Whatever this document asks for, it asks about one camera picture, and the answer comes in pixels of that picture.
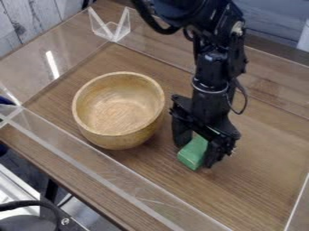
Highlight blue object at left edge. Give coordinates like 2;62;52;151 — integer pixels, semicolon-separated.
0;96;15;106

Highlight brown wooden bowl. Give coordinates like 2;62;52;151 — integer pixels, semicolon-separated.
71;71;166;150

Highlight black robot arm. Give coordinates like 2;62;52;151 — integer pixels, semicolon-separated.
131;0;249;168

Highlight green rectangular block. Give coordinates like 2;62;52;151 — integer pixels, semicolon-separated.
178;135;209;171

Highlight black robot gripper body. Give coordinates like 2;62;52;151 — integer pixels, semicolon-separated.
167;79;242;157

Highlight black cable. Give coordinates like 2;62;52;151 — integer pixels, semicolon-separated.
0;200;62;231

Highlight black metal table leg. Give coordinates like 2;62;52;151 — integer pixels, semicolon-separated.
44;180;59;203

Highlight clear acrylic tray wall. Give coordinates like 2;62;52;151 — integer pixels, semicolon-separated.
0;12;309;231

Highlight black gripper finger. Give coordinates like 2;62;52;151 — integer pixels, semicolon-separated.
171;117;193;148
204;136;236;169

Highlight clear acrylic corner bracket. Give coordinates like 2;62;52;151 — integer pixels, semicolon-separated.
89;7;130;42

